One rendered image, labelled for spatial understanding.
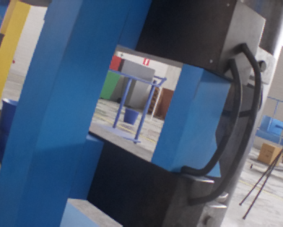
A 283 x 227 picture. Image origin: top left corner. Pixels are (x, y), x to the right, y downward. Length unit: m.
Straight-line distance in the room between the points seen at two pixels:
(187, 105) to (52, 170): 0.42
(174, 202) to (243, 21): 0.49
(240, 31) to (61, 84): 0.49
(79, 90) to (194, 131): 0.33
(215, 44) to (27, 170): 0.60
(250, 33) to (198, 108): 0.25
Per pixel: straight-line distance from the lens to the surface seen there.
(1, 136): 3.30
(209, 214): 1.29
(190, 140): 1.15
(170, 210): 1.14
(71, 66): 1.20
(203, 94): 1.14
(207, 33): 1.15
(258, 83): 1.14
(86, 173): 1.33
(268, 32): 1.79
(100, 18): 1.23
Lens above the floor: 0.79
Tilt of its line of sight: 3 degrees down
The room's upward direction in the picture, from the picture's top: 18 degrees clockwise
